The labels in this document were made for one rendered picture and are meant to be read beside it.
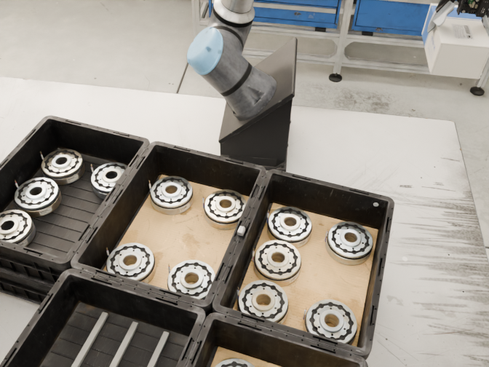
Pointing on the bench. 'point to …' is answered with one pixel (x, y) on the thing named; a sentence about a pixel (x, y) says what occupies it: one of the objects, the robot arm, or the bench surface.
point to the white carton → (456, 45)
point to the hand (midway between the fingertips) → (456, 33)
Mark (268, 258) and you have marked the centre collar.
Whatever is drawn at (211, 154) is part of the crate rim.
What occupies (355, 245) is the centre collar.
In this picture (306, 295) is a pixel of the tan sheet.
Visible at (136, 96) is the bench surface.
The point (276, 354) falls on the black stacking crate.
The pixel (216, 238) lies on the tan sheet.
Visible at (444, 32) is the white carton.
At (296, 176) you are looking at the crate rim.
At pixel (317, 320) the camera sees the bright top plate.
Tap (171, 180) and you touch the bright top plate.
